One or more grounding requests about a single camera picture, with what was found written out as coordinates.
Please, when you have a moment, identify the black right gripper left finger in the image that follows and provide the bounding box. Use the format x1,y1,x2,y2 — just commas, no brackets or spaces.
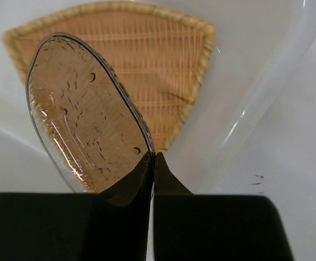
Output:
0,153,153,260

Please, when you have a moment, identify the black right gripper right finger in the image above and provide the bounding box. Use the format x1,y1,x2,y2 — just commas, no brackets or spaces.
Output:
153,153,293,260

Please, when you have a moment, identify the smoky glass plate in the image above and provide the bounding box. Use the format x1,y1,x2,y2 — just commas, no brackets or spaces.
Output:
26,33,155,206

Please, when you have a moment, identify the translucent white plastic bin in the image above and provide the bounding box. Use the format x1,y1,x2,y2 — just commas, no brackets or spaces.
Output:
0,1,316,194

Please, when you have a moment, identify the woven bamboo fan tray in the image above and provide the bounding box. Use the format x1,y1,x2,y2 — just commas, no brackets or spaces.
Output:
1,1,216,152

